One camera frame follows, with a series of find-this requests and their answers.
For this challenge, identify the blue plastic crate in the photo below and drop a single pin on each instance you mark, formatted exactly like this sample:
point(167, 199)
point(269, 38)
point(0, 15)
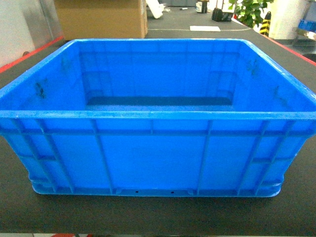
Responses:
point(157, 117)

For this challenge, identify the large cardboard box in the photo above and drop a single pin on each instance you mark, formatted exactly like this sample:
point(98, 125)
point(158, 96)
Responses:
point(99, 19)

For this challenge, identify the white paper sheet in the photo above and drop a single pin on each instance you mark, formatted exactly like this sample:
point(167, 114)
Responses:
point(205, 28)

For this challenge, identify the black bag on floor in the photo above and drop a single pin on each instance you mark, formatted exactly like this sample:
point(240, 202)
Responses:
point(219, 15)

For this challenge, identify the green potted plant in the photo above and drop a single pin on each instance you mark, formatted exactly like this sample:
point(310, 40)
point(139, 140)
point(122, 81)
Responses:
point(249, 12)

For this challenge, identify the yellow black striped post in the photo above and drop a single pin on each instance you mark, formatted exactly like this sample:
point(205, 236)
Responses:
point(265, 27)

